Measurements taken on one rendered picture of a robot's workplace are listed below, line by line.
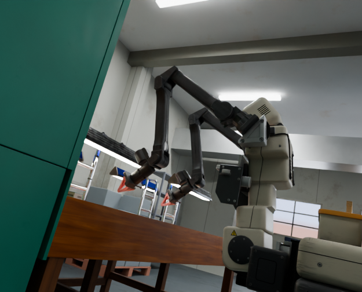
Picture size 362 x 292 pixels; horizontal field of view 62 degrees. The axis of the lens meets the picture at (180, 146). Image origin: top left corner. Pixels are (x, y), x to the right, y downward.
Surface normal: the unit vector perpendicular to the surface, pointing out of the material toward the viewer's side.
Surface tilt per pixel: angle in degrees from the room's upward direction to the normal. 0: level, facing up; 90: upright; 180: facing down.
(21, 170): 90
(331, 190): 90
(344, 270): 90
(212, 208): 90
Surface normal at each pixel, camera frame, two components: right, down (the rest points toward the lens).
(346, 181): -0.42, -0.34
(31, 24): 0.85, 0.05
